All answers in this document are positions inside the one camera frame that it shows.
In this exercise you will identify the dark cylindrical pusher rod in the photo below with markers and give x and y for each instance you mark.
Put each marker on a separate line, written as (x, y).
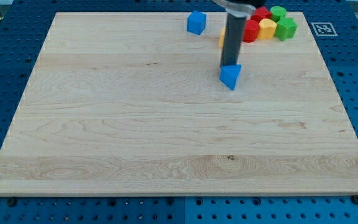
(232, 39)

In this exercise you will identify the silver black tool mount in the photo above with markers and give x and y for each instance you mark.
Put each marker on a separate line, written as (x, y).
(240, 8)

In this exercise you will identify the blue triangular prism block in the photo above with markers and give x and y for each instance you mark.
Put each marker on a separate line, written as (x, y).
(229, 75)

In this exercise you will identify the blue cube block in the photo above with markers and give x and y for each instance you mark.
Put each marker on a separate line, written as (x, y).
(196, 22)

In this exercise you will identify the yellow block behind rod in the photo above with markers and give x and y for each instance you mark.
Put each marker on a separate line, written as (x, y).
(221, 37)

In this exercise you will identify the red cylinder block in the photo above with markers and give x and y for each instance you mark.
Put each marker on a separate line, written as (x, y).
(251, 31)

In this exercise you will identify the red star block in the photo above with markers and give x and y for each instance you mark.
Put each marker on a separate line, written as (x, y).
(261, 13)

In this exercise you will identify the yellow rounded block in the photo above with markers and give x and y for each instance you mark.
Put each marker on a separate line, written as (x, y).
(267, 28)

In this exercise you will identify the green cylinder block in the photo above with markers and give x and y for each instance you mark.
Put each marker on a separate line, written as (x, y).
(277, 12)

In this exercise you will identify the green star block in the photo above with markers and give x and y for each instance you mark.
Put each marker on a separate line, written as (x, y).
(286, 28)

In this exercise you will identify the white fiducial marker tag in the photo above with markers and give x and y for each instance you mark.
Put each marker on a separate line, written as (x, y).
(324, 29)

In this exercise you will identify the wooden board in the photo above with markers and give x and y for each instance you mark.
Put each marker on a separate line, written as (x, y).
(131, 104)

